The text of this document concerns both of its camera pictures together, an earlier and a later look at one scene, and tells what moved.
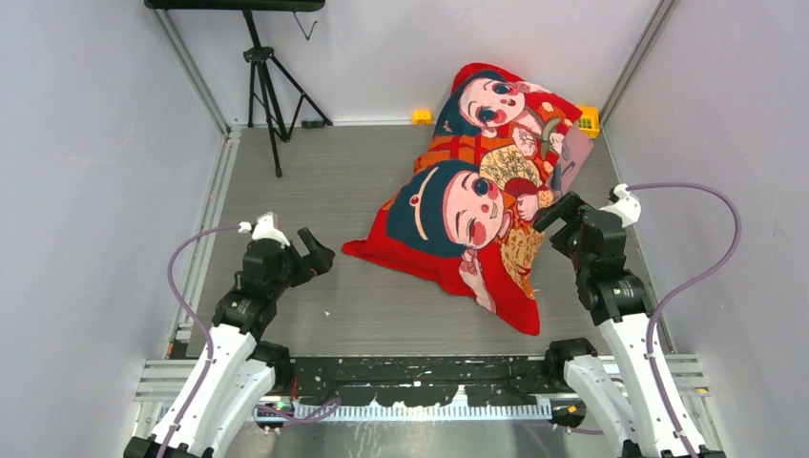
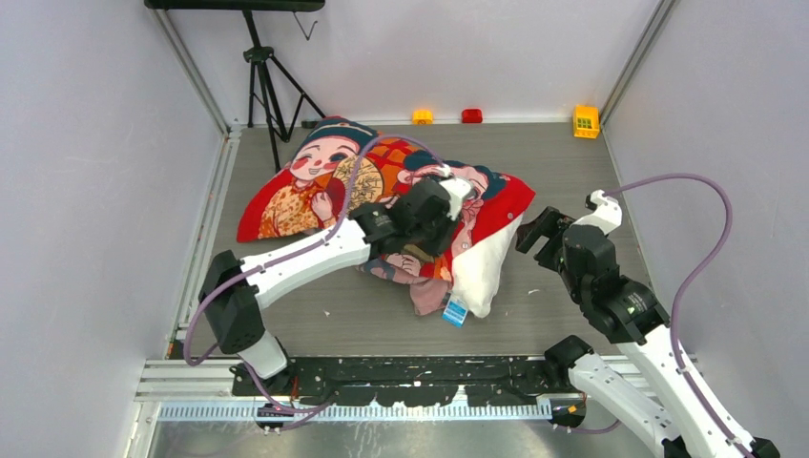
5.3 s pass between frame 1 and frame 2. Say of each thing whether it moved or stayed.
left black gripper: moved
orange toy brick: stayed
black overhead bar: stayed
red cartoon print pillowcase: moved
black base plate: stayed
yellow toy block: stayed
